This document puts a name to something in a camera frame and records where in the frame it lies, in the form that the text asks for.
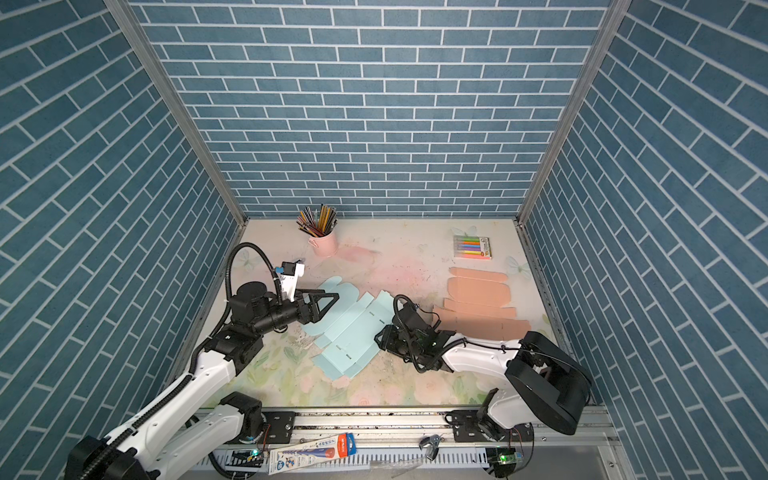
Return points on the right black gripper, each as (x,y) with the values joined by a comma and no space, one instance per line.
(391,338)

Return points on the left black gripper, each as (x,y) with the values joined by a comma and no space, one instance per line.
(306,306)

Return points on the light blue paper box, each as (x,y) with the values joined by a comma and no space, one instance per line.
(346,333)

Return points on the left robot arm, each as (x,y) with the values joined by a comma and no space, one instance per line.
(218,360)

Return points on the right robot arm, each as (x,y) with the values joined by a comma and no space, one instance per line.
(542,382)

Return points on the pink flat paper box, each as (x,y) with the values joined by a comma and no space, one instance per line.
(478,305)

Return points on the pink pencil bucket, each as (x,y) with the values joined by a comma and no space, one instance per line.
(324,246)

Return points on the bundle of coloured pencils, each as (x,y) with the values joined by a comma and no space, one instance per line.
(317,223)

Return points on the small metal clip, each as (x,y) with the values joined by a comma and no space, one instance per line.
(429,446)

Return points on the red blue white package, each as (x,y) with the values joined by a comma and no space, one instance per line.
(304,455)

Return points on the pack of coloured markers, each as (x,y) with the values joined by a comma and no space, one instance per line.
(472,247)

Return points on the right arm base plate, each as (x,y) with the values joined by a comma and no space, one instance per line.
(475,425)

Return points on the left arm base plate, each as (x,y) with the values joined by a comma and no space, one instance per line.
(270,428)

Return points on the aluminium mounting rail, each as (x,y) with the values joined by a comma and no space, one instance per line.
(372,429)

